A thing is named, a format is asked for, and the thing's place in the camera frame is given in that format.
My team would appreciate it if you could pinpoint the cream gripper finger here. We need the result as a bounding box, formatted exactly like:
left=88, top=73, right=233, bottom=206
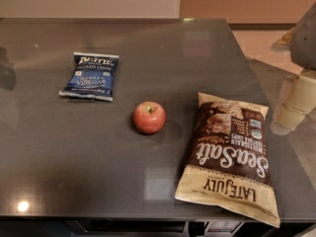
left=285, top=70, right=316, bottom=115
left=271, top=76, right=305, bottom=135

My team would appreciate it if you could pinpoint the red apple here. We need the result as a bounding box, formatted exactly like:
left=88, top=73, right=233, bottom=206
left=133, top=102, right=166, bottom=134

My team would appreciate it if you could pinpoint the brown and cream chip bag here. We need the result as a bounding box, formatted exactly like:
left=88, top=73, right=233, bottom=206
left=175, top=93, right=280, bottom=228

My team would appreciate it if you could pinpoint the blue chip bag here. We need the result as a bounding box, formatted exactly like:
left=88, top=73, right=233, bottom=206
left=59, top=52, right=119, bottom=102

